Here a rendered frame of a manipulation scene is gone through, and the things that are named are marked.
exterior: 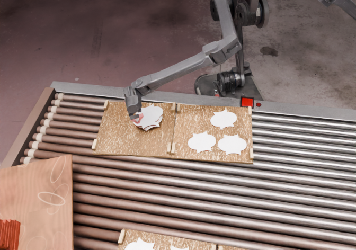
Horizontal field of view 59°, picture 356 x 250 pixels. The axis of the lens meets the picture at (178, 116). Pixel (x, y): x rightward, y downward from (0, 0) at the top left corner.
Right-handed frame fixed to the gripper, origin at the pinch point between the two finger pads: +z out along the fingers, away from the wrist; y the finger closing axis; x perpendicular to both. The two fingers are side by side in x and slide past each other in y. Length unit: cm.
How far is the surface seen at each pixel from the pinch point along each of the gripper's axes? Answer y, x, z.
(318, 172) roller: 58, 74, 11
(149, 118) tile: 0.8, 6.7, 4.7
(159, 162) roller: 24.1, 4.1, 11.9
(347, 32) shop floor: -104, 259, 99
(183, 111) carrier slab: -0.2, 26.7, 9.4
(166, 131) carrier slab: 9.1, 13.4, 9.6
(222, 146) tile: 29.1, 36.6, 8.4
